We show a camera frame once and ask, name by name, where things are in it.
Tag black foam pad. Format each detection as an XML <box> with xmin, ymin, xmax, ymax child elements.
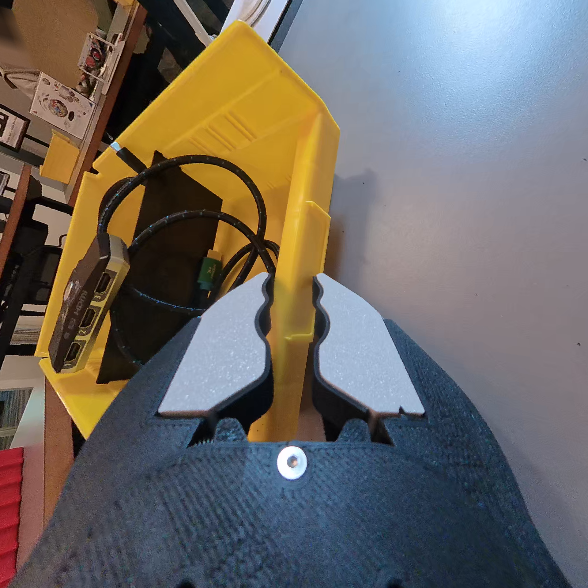
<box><xmin>96</xmin><ymin>150</ymin><xmax>224</xmax><ymax>385</ymax></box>

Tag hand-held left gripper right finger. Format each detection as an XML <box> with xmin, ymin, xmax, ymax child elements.
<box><xmin>312</xmin><ymin>273</ymin><xmax>426</xmax><ymax>420</ymax></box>

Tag braided hdmi cable green plugs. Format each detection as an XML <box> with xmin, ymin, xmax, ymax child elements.
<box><xmin>110</xmin><ymin>155</ymin><xmax>281</xmax><ymax>368</ymax></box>

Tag black hdmi switch with cable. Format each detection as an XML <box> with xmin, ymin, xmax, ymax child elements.
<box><xmin>48</xmin><ymin>142</ymin><xmax>149</xmax><ymax>374</ymax></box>

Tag red plastic bin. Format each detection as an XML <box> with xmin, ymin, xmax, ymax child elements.
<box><xmin>0</xmin><ymin>448</ymin><xmax>25</xmax><ymax>584</ymax></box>

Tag yellow plastic bin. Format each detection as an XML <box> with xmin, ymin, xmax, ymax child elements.
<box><xmin>36</xmin><ymin>19</ymin><xmax>341</xmax><ymax>441</ymax></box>

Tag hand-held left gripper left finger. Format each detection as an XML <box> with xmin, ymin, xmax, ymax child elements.
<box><xmin>156</xmin><ymin>272</ymin><xmax>275</xmax><ymax>422</ymax></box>

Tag black picture frame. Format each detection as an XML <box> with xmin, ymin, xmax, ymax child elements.
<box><xmin>0</xmin><ymin>103</ymin><xmax>31</xmax><ymax>153</ymax></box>

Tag printed white card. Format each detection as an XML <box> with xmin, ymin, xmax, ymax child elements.
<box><xmin>78</xmin><ymin>31</ymin><xmax>126</xmax><ymax>96</ymax></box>
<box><xmin>30</xmin><ymin>73</ymin><xmax>98</xmax><ymax>141</ymax></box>

